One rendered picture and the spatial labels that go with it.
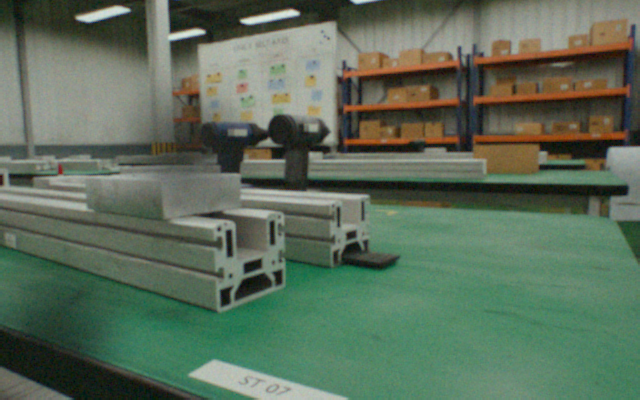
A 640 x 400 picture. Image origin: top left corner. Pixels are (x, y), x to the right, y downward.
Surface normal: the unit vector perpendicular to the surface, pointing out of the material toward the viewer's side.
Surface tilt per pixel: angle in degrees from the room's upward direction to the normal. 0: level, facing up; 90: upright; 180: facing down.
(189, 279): 90
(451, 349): 0
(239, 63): 90
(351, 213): 90
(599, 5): 90
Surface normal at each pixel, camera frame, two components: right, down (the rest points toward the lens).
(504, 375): -0.02, -0.99
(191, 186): 0.80, 0.05
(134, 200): -0.59, 0.10
